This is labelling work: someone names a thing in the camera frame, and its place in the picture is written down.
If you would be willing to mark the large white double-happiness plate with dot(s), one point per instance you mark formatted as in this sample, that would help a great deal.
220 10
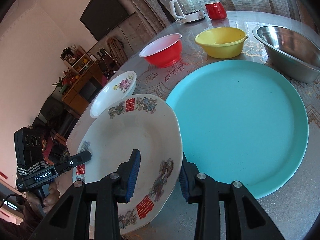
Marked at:
144 122

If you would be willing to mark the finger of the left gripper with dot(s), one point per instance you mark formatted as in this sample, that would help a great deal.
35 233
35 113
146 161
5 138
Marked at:
72 162

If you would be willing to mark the black wall television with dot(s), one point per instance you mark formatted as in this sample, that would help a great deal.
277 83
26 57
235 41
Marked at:
101 16

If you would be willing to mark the red plastic bowl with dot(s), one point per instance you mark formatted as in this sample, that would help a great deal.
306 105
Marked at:
163 52

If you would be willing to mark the left beige curtain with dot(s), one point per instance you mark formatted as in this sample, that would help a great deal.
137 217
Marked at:
154 14

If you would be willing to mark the white glass electric kettle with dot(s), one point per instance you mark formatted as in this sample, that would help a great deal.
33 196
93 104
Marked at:
186 11

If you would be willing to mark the turquoise plastic plate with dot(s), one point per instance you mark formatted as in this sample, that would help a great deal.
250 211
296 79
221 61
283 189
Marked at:
242 120

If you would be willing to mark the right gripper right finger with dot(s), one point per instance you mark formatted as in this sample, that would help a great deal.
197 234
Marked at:
244 216

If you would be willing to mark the yellow plastic bowl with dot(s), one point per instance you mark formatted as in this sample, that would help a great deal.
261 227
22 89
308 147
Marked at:
222 42

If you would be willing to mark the wooden cabinet with shelf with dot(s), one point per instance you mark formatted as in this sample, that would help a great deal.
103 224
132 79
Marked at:
82 80

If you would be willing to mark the white floral plate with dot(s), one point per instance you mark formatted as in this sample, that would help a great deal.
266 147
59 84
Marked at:
118 88

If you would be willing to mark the stainless steel bowl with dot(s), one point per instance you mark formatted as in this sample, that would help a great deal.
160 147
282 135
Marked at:
291 52

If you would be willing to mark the red mug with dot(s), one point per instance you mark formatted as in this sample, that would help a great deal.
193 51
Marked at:
216 11

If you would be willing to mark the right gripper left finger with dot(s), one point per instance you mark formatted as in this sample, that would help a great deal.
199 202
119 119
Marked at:
70 216

